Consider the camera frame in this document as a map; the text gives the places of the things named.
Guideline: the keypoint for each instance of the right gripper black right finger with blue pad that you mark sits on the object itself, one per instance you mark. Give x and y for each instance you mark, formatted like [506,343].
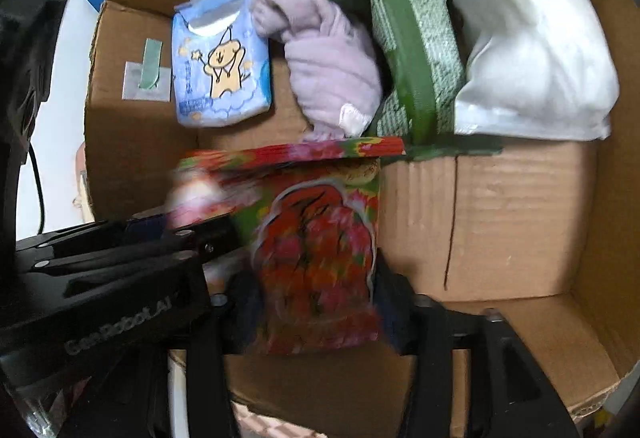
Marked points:
[509,395]

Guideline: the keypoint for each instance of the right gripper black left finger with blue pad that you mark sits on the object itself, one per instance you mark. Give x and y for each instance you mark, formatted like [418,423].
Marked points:
[218,304]

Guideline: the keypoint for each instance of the red printed snack bag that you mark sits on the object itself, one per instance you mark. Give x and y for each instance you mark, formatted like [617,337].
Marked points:
[308,215]

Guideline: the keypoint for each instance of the light blue tissue pack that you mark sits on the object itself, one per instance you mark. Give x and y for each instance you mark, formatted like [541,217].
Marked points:
[220,65]

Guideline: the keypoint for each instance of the white soft pillow pack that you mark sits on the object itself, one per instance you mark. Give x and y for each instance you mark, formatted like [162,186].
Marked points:
[538,69]

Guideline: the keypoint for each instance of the cardboard milk box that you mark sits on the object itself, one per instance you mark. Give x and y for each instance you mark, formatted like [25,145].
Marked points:
[548,233]

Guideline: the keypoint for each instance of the lilac folded towel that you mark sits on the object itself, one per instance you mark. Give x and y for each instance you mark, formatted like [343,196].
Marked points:
[333,72]

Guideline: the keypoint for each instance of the green snack bag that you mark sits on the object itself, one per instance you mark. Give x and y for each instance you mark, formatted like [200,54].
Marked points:
[422,72]

